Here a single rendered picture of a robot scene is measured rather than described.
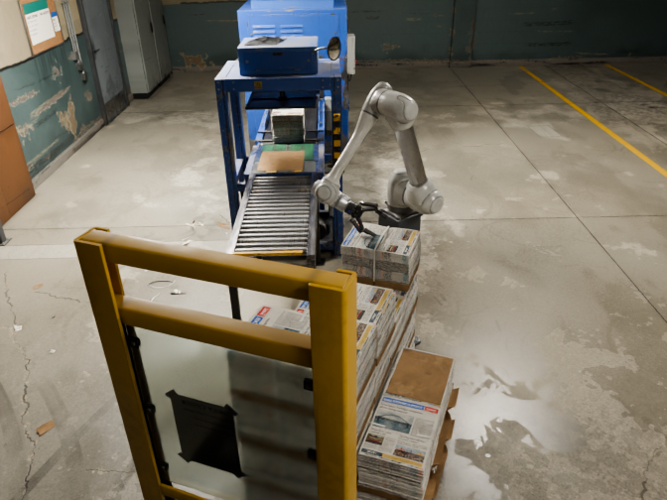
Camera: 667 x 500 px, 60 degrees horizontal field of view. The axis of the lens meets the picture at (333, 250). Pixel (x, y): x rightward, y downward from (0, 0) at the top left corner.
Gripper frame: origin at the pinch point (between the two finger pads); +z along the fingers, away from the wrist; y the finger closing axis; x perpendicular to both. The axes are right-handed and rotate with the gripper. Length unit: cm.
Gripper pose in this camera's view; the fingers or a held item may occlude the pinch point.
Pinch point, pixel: (379, 225)
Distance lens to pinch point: 311.8
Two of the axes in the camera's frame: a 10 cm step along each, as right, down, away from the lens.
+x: -3.4, 4.7, -8.1
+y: -4.1, 7.0, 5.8
